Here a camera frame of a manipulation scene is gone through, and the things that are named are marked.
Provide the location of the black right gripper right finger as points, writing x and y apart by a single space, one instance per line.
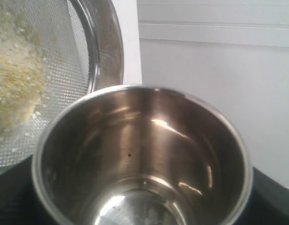
268 204

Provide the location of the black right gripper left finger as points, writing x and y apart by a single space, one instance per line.
18 202

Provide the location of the stainless steel cup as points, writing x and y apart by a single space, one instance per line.
139 155

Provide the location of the yellow fine grain pile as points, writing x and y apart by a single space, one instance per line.
22 78

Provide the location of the round steel mesh sieve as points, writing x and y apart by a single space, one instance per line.
83 52

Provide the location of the white cabinet with doors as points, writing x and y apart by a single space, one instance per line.
233 54

